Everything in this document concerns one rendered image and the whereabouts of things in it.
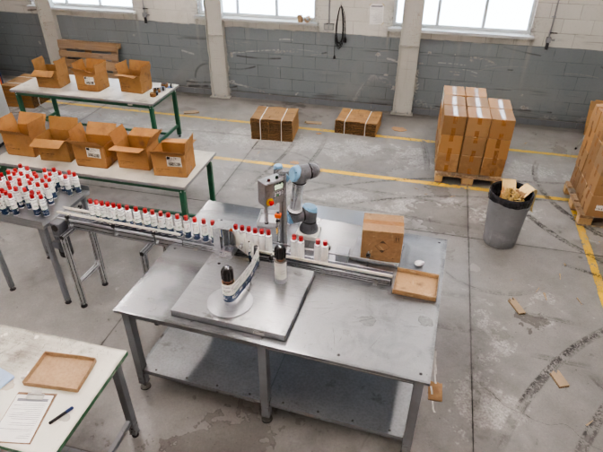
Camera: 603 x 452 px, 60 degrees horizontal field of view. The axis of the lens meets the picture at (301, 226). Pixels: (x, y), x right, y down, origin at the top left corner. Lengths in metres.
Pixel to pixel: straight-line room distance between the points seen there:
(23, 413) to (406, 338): 2.25
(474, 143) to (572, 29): 2.73
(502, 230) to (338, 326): 2.75
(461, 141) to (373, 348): 3.91
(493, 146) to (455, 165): 0.50
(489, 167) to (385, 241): 3.25
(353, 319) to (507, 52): 6.05
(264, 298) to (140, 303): 0.85
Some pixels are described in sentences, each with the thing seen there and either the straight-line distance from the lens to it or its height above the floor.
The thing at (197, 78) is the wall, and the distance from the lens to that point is 9.77.
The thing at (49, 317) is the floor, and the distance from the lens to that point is 5.17.
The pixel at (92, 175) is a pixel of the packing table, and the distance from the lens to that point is 5.59.
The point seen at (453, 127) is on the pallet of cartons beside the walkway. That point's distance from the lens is 6.63.
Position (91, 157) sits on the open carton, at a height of 0.89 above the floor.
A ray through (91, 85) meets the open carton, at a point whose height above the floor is 0.87.
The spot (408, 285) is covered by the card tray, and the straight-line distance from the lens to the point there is 3.80.
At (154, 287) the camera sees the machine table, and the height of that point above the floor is 0.83.
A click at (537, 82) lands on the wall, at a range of 8.92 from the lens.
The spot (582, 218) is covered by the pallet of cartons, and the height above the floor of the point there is 0.10.
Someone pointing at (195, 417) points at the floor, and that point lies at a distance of 4.07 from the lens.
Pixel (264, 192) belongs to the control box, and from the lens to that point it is 3.66.
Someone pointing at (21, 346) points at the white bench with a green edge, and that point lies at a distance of 3.77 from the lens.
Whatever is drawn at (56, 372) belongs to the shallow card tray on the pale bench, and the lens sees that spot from 3.51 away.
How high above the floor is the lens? 3.25
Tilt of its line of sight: 34 degrees down
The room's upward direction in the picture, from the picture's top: straight up
